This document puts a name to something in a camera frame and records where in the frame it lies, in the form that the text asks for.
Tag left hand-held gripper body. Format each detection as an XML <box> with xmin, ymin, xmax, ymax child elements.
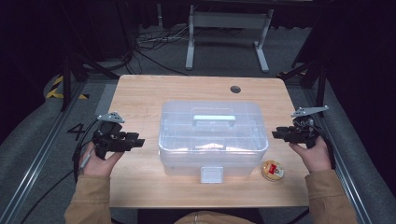
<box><xmin>92</xmin><ymin>111</ymin><xmax>132</xmax><ymax>161</ymax></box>

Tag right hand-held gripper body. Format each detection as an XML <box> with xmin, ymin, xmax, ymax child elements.
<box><xmin>290</xmin><ymin>105</ymin><xmax>330</xmax><ymax>149</ymax></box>

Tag round yellow candy tin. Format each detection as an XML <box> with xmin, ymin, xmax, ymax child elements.
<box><xmin>261</xmin><ymin>160</ymin><xmax>285</xmax><ymax>183</ymax></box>

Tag clear plastic storage box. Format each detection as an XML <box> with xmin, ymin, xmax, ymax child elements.
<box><xmin>158</xmin><ymin>100</ymin><xmax>270</xmax><ymax>185</ymax></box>

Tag person's right hand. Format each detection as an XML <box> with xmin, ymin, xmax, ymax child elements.
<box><xmin>289</xmin><ymin>136</ymin><xmax>332</xmax><ymax>175</ymax></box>

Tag person's left hand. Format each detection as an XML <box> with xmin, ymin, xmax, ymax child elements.
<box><xmin>78</xmin><ymin>141</ymin><xmax>125</xmax><ymax>178</ymax></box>

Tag black tripod stand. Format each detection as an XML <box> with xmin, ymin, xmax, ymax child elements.
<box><xmin>276</xmin><ymin>55</ymin><xmax>332</xmax><ymax>119</ymax></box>
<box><xmin>60</xmin><ymin>52</ymin><xmax>120</xmax><ymax>112</ymax></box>

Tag person's tan jacket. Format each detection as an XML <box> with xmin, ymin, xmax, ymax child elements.
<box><xmin>174</xmin><ymin>210</ymin><xmax>257</xmax><ymax>224</ymax></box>

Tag right hand-held gripper cable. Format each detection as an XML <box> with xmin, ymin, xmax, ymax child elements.
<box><xmin>312</xmin><ymin>123</ymin><xmax>338</xmax><ymax>171</ymax></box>

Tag hand-held gripper cable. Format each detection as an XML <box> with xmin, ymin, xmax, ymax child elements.
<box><xmin>20</xmin><ymin>119</ymin><xmax>101</xmax><ymax>224</ymax></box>
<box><xmin>312</xmin><ymin>123</ymin><xmax>338</xmax><ymax>171</ymax></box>

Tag left hand-held gripper cable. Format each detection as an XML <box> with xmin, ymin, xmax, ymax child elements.
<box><xmin>20</xmin><ymin>119</ymin><xmax>101</xmax><ymax>224</ymax></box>

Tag metal floor rail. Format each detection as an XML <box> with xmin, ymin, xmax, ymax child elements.
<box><xmin>0</xmin><ymin>81</ymin><xmax>88</xmax><ymax>224</ymax></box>
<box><xmin>303</xmin><ymin>87</ymin><xmax>375</xmax><ymax>224</ymax></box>

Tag bundle of floor cables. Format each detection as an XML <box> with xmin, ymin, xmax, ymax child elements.
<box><xmin>134</xmin><ymin>25</ymin><xmax>190</xmax><ymax>77</ymax></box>

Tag white metal stand frame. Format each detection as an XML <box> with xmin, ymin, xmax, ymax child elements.
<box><xmin>185</xmin><ymin>4</ymin><xmax>275</xmax><ymax>74</ymax></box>

